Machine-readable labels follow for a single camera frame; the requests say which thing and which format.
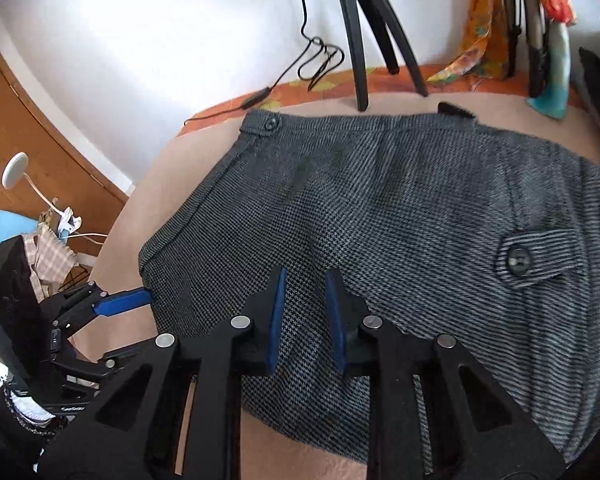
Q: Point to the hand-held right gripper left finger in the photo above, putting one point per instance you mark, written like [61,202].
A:
[277,321]

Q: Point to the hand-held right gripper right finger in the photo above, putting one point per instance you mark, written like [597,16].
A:
[336,324]

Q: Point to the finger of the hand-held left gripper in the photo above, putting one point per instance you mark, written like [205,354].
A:
[122,356]
[125,302]

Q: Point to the grey houndstooth pants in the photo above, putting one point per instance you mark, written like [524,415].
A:
[380,200]

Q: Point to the person's left forearm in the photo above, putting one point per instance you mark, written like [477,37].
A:
[15,420]

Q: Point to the checked cloth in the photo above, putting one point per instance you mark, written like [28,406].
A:
[50,257]

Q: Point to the light blue box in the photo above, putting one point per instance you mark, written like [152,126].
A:
[5,230]

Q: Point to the white clip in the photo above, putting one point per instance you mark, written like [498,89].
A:
[69,220]

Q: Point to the white round lamp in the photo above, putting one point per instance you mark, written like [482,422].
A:
[15,170]

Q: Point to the wooden door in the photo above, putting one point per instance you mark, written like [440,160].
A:
[35,125]

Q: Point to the orange patterned bedsheet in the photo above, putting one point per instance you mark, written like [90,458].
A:
[330,85]

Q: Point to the black tripod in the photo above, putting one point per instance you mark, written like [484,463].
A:
[360,25]

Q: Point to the teal vase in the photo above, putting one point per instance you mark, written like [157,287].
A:
[555,85]

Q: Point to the orange patterned scarf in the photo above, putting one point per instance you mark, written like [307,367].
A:
[475,25]

